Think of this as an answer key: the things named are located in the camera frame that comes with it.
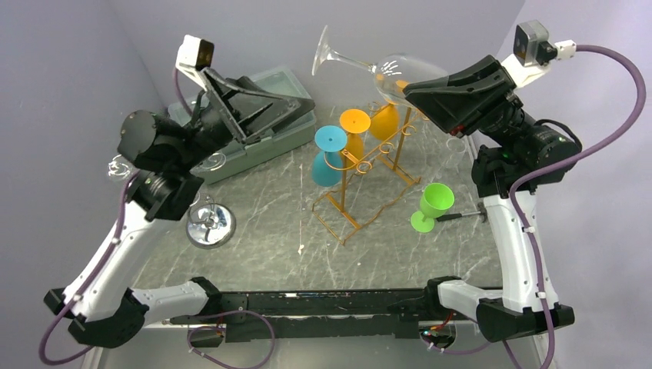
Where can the silver spiral glass stand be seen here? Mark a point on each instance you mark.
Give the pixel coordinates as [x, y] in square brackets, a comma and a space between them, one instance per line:
[209, 225]

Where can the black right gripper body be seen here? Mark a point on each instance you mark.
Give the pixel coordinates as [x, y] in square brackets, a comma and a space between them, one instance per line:
[504, 124]

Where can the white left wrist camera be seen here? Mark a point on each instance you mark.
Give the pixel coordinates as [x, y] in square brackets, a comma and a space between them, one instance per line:
[194, 54]

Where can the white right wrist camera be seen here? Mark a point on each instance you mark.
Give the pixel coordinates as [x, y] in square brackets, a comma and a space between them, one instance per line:
[533, 52]

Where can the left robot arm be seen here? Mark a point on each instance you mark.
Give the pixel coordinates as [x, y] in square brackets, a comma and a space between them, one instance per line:
[103, 308]

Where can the gold wire glass rack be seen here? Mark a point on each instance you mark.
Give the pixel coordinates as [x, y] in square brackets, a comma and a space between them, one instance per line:
[368, 186]

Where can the orange wine glass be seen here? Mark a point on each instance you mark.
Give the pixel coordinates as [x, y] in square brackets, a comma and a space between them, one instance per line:
[355, 122]
[384, 122]

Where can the clear wine glass front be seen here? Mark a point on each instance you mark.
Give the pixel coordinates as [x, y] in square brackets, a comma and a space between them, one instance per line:
[391, 74]

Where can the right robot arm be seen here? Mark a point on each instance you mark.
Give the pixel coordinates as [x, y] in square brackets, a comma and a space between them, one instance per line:
[527, 154]

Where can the orange wine glass front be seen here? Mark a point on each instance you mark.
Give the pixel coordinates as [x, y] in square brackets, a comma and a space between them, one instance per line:
[355, 122]

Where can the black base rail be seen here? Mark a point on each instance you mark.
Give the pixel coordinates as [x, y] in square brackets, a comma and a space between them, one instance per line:
[400, 313]

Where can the clear glass on stand middle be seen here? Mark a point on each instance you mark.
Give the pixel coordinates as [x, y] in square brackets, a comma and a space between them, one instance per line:
[119, 169]

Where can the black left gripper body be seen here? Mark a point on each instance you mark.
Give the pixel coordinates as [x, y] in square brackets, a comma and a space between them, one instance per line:
[211, 127]

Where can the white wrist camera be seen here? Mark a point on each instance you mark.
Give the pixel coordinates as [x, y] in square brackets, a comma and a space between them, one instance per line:
[194, 54]
[533, 52]

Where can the green wine glass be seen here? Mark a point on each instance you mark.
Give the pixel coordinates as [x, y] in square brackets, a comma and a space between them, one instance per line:
[436, 200]

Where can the orange wine glass rear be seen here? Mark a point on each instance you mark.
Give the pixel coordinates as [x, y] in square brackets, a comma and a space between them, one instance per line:
[384, 122]

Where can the clear wine glass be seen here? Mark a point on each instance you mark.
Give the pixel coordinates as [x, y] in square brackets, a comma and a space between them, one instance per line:
[457, 149]
[391, 74]

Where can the black handled hammer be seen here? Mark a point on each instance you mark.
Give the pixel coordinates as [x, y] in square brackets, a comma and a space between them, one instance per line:
[479, 211]

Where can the blue wine glass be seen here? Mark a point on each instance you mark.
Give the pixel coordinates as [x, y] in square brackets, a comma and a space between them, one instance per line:
[330, 140]

